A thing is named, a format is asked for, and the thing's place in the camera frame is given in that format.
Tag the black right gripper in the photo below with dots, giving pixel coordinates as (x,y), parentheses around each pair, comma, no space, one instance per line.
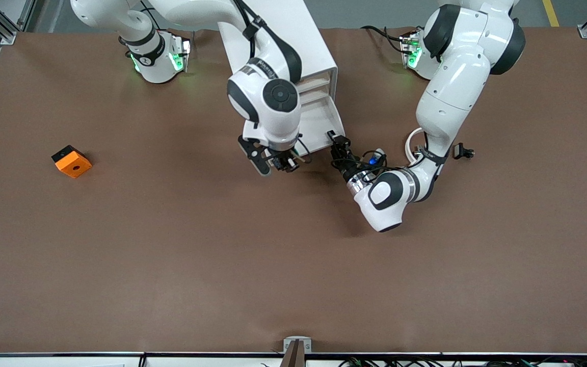
(282,160)

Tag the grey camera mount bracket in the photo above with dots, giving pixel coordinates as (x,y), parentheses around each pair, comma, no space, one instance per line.
(297,351)

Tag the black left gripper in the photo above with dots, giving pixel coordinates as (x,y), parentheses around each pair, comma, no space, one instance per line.
(345,168)

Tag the white table edge rail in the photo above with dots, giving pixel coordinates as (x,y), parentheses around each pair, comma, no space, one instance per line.
(69,359)

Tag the small black connector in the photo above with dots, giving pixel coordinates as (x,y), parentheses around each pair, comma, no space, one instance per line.
(459,151)

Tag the orange block with black side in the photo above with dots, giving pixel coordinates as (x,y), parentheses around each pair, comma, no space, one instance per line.
(74,165)

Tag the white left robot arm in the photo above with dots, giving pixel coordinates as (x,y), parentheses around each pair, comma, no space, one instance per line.
(451,92)

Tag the white drawer cabinet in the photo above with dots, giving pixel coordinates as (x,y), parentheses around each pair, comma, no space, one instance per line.
(314,35)

